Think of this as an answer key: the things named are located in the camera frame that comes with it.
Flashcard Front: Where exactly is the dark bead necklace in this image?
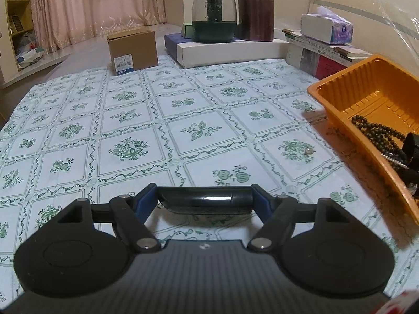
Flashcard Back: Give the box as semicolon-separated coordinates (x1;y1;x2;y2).
351;115;410;171

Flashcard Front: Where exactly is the green glass humidifier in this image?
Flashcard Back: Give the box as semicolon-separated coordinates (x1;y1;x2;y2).
191;0;237;44

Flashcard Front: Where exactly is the brown cylindrical canister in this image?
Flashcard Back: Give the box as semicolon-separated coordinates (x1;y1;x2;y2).
237;0;275;42

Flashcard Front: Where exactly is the thin dark book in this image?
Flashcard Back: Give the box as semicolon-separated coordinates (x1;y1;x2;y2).
282;29;328;44

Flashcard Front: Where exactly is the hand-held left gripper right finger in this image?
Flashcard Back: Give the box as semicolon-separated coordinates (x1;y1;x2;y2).
247;185;361;254

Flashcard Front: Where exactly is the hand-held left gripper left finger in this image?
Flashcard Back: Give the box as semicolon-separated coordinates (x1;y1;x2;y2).
49;185;162;254

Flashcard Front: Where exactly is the black glossy rectangular case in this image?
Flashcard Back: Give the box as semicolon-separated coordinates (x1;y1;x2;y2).
157;186;253;216

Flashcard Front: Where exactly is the red white patterned cloth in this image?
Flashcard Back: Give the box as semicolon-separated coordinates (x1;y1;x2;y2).
376;289;419;314

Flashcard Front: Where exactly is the black strap wrist watch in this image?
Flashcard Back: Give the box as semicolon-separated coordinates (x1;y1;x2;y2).
402;132;419;171

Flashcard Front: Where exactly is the thin silver chain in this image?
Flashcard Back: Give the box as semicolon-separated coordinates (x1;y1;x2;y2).
381;152;411;171

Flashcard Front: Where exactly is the beige paperback book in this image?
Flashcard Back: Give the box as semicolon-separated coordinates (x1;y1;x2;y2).
295;36;374;63

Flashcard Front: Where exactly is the brown cardboard box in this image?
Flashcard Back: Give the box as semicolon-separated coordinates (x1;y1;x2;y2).
107;28;159;76

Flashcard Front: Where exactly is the orange plastic tray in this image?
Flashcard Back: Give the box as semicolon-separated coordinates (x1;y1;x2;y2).
307;55;419;225

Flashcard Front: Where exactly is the purple white tissue pack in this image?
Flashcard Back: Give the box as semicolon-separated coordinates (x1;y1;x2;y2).
300;6;354;44

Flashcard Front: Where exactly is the flat white box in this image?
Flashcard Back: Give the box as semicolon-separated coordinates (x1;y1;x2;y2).
164;33;290;69

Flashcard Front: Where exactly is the yellow wooden bookshelf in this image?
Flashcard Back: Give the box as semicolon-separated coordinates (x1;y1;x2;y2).
0;0;36;72

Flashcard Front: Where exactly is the pink curtain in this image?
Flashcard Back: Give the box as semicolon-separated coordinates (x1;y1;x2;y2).
29;0;184;53

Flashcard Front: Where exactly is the floral tablecloth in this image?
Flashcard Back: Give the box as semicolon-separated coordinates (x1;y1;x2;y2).
0;54;419;298

